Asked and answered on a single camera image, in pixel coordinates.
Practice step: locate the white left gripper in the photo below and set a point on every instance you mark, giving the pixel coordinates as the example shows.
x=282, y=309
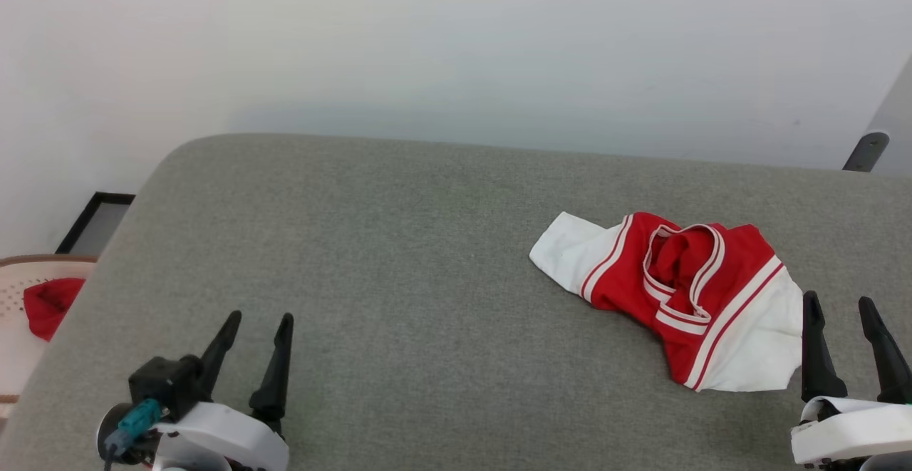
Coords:
x=228, y=439

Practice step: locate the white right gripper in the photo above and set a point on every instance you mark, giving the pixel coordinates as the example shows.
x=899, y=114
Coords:
x=855, y=428

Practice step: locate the red white basketball jersey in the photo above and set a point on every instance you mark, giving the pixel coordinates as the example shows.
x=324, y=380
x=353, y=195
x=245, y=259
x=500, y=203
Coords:
x=627, y=271

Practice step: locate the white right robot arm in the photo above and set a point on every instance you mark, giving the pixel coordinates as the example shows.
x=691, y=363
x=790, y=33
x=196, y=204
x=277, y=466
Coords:
x=890, y=465

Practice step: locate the black framed grey panel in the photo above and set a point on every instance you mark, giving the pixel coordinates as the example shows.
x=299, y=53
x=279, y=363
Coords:
x=100, y=225

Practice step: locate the red cloth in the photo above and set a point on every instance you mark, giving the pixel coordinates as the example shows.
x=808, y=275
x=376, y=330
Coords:
x=50, y=303

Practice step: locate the dark grey metal leg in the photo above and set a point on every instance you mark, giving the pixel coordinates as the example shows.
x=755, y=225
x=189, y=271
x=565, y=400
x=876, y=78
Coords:
x=866, y=152

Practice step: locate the light grey slanted panel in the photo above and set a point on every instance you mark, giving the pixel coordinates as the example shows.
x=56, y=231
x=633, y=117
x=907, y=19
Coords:
x=899, y=136

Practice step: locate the beige perforated laundry basket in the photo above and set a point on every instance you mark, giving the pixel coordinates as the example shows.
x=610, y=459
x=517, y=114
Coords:
x=14, y=357

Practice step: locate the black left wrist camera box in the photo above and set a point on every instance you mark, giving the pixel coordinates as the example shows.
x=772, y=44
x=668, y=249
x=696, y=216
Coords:
x=164, y=382

